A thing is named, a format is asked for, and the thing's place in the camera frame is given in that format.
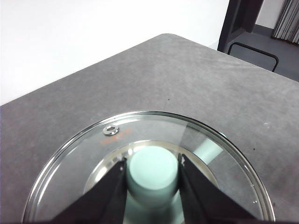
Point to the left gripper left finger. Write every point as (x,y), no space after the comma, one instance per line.
(100,200)

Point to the black metal tube frame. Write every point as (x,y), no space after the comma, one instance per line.
(254,49)

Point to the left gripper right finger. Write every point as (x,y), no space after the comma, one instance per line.
(205,200)

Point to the glass pot lid green knob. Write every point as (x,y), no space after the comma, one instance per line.
(151,168)

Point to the grey pleated curtain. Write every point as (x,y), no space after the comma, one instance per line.
(287,18)

